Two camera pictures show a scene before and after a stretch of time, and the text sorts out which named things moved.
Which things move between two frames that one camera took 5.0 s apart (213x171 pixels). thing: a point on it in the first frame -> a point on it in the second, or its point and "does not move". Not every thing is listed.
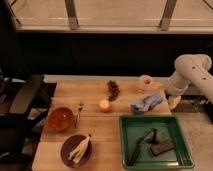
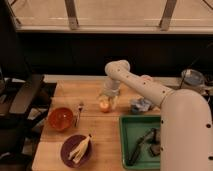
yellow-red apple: [104, 105] does not move
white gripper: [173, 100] -> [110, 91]
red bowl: [60, 118] does not move
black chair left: [25, 102] does not move
